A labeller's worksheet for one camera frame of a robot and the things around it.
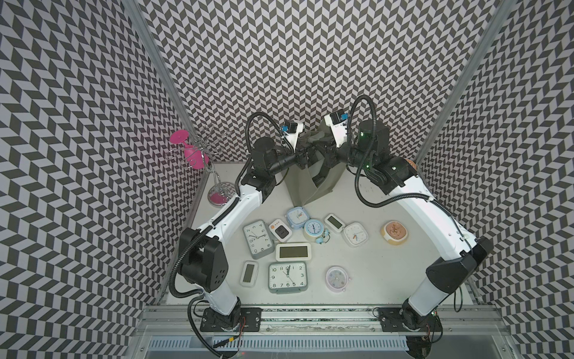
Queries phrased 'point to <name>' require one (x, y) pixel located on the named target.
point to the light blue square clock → (297, 217)
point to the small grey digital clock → (249, 274)
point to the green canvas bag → (300, 181)
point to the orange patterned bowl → (412, 164)
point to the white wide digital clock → (293, 252)
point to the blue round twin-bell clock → (314, 227)
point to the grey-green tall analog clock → (259, 238)
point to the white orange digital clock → (280, 230)
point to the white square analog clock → (355, 234)
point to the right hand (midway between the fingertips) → (316, 146)
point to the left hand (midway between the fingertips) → (318, 142)
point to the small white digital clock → (334, 222)
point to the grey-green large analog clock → (288, 277)
